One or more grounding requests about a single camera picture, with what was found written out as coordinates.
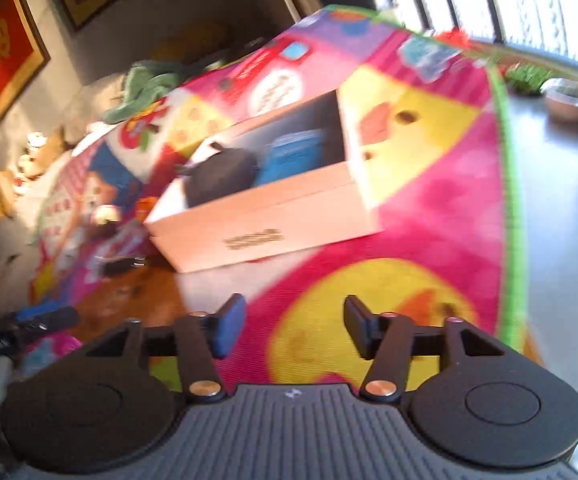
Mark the colourful printed play mat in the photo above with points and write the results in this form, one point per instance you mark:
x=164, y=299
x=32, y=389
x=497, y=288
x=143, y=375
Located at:
x=434, y=220

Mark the green cloth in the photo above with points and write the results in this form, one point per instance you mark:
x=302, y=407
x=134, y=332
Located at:
x=144, y=85

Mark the white bowl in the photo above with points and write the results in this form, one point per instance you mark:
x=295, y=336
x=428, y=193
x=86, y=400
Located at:
x=569, y=102

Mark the small black object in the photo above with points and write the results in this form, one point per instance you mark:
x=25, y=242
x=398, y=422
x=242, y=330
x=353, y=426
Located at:
x=121, y=266

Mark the beige cardboard box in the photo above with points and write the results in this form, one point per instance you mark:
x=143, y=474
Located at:
x=269, y=225

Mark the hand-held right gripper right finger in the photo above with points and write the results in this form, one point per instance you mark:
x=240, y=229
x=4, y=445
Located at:
x=360, y=327

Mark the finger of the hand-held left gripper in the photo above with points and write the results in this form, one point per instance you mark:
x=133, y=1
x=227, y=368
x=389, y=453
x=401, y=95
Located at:
x=49, y=319

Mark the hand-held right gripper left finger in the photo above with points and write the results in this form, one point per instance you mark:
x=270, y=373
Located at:
x=230, y=327

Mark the green plant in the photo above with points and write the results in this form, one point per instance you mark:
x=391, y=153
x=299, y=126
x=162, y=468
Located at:
x=526, y=77

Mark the dark grey round object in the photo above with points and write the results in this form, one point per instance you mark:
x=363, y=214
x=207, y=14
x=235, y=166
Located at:
x=221, y=175

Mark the blue object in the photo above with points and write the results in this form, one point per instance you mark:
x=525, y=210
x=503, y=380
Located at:
x=291, y=157

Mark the small white object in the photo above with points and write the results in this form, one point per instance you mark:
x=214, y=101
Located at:
x=107, y=215

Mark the plush toys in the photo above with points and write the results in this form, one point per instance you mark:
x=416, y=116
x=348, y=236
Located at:
x=36, y=155

